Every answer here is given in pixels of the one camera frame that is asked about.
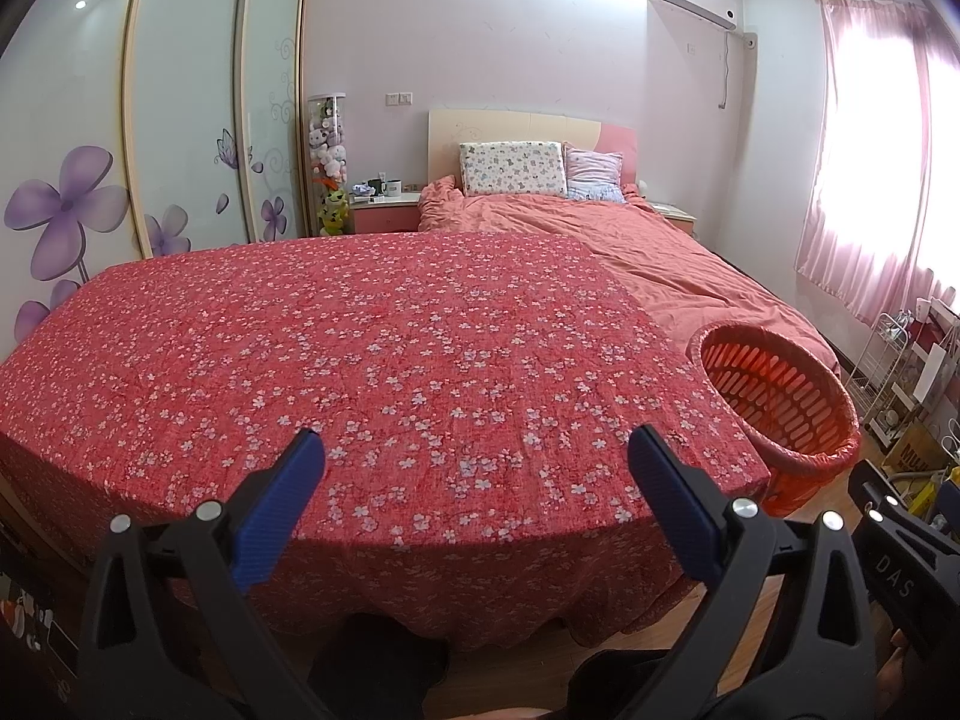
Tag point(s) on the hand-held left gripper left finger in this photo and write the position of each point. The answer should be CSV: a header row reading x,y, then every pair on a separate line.
x,y
281,510

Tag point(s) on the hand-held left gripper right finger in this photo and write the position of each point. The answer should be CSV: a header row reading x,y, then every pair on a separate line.
x,y
675,499

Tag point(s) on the red floral tablecloth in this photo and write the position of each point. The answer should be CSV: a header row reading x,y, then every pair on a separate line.
x,y
337,360

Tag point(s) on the white trolley shelf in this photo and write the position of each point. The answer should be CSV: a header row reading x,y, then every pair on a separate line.
x,y
900,420

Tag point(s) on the green yellow plush toy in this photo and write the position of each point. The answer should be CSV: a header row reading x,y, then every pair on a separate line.
x,y
334,214

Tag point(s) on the brown paper bag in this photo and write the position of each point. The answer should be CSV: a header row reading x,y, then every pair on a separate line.
x,y
911,450

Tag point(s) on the white air conditioner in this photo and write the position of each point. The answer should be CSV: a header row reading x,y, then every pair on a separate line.
x,y
694,0

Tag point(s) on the pink bedside table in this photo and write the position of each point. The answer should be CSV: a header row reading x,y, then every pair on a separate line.
x,y
382,219
679,214

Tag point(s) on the printed dark box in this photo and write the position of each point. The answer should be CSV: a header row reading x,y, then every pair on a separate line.
x,y
30,615

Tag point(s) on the pink curtain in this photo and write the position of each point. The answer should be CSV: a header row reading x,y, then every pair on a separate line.
x,y
847,240

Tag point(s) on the clear tube of plush toys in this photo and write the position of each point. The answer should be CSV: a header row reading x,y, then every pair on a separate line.
x,y
328,142

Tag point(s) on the person's right hand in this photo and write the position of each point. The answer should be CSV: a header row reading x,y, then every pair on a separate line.
x,y
892,682

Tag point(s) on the beige and pink headboard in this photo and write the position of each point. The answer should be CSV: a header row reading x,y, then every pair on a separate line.
x,y
510,125

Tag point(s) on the white floral pillow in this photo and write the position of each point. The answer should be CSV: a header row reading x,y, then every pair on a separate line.
x,y
510,169

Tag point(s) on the white wall socket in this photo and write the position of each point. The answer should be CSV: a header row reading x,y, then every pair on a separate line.
x,y
399,98

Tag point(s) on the wardrobe with purple flowers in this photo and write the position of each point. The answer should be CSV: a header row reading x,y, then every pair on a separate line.
x,y
187,90

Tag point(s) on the pink striped pillow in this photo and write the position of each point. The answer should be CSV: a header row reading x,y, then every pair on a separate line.
x,y
592,176

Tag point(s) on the bed with salmon duvet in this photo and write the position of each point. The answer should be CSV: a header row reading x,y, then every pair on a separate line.
x,y
637,240

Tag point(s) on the orange plastic basket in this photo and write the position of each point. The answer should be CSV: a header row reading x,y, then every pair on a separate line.
x,y
750,382

